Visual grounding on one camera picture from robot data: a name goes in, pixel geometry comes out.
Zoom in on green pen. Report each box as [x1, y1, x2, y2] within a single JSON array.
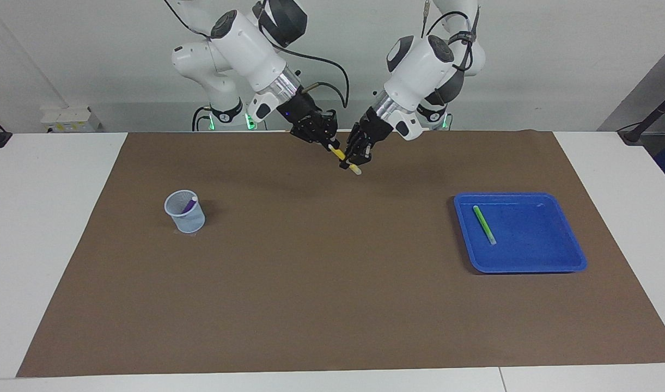
[[472, 205, 497, 246]]

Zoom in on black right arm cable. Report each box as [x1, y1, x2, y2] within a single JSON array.
[[270, 41, 349, 109]]

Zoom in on black base cable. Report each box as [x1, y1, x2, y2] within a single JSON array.
[[192, 106, 213, 131]]

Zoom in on yellow pen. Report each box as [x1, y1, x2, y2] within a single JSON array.
[[328, 144, 362, 176]]

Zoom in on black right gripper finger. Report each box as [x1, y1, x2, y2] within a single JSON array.
[[319, 109, 341, 150], [291, 126, 326, 146]]

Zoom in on blue plastic tray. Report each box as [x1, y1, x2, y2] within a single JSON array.
[[453, 192, 588, 274]]

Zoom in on white power box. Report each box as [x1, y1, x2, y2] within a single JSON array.
[[41, 107, 101, 133]]

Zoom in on brown table mat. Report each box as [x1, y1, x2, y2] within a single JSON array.
[[16, 130, 665, 378]]

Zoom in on black stand pole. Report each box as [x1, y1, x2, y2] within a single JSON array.
[[618, 87, 665, 145]]

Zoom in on translucent blue pen cup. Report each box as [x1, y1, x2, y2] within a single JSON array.
[[164, 189, 206, 234]]

